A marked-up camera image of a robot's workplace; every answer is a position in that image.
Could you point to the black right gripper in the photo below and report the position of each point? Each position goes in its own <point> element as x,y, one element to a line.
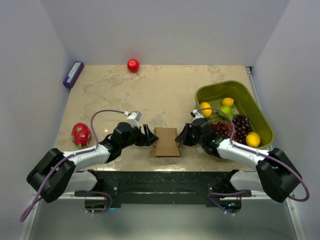
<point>183,138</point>

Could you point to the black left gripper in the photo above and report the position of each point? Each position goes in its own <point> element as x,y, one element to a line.
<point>145,140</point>

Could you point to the brown cardboard box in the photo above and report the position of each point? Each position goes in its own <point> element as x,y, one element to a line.
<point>166,145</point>

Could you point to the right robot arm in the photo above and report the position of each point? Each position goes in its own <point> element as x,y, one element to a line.
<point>273,173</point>

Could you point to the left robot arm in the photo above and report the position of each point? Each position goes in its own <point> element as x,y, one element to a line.
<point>51,176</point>

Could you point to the purple white rectangular box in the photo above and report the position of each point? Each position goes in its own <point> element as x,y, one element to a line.
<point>73,74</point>

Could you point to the orange in basket front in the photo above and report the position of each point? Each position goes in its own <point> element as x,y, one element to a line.
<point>207,111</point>

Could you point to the orange in basket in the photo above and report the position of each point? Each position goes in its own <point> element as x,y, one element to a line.
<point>253,140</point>
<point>228,102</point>
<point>207,111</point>

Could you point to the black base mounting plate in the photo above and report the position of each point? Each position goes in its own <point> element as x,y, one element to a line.
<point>159,188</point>

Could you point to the green pear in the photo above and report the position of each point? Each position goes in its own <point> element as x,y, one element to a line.
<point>225,112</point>

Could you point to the orange in basket back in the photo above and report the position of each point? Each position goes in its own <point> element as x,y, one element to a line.
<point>228,102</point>

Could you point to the dark red grape bunch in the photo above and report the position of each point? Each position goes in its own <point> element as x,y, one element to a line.
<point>241,125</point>

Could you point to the red dragon fruit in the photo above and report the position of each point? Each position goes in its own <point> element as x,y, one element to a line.
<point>81,135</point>

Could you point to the olive green plastic basket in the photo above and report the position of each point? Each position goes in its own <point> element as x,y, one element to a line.
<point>244,104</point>

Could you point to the red apple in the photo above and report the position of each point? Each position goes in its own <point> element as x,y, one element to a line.
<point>133,65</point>

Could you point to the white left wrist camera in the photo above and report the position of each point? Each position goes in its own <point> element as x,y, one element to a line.
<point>133,119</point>

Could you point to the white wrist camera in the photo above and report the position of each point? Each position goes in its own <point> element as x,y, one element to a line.
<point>197,118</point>
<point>133,119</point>

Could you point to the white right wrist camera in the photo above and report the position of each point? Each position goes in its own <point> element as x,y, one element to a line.
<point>197,118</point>

